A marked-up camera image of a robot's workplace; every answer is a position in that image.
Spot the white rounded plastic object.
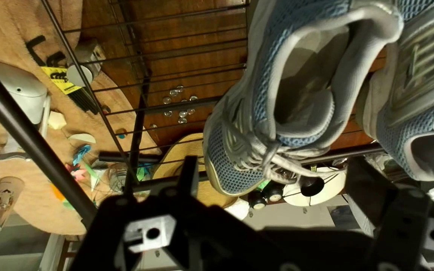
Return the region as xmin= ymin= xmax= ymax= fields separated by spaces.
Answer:
xmin=0 ymin=59 xmax=52 ymax=127

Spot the black metal shoe rack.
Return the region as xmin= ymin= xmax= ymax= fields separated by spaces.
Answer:
xmin=0 ymin=0 xmax=395 ymax=231

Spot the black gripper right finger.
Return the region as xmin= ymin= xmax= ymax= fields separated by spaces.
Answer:
xmin=347 ymin=159 xmax=434 ymax=271

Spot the yellow black label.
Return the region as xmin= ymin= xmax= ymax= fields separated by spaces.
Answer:
xmin=40 ymin=65 xmax=86 ymax=97

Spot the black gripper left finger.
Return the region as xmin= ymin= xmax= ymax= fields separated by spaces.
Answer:
xmin=70 ymin=156 xmax=219 ymax=271

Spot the white tape roll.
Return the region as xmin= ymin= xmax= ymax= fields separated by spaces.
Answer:
xmin=281 ymin=165 xmax=350 ymax=208

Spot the blue grey mesh sneaker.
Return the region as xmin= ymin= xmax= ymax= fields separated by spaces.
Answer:
xmin=202 ymin=0 xmax=406 ymax=199
xmin=359 ymin=0 xmax=434 ymax=184

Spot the clear glass bead cluster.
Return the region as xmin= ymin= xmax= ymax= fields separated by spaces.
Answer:
xmin=148 ymin=83 xmax=201 ymax=130

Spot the teal plastic piece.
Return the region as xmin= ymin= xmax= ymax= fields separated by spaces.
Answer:
xmin=71 ymin=144 xmax=94 ymax=169

